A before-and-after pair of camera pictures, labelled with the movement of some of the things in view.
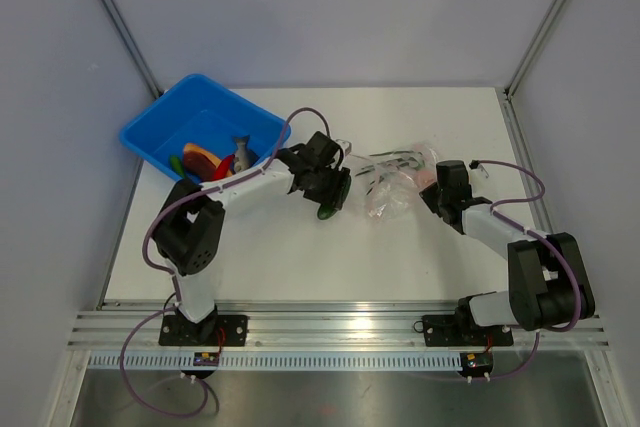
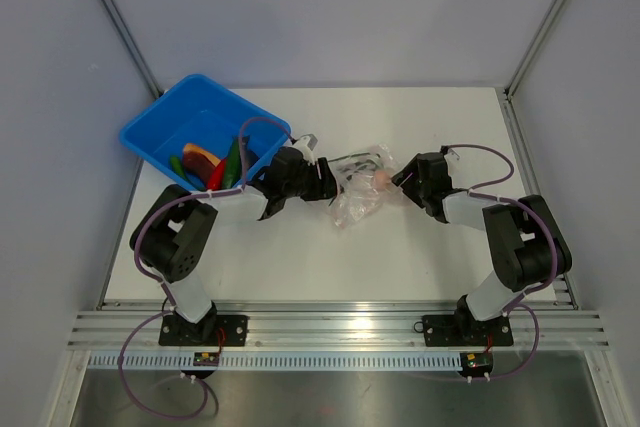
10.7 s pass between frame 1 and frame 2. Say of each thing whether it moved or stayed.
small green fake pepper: stayed
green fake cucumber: moved
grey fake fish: stayed
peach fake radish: moved
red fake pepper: stayed
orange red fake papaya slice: stayed
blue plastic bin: stayed
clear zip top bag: moved
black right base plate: stayed
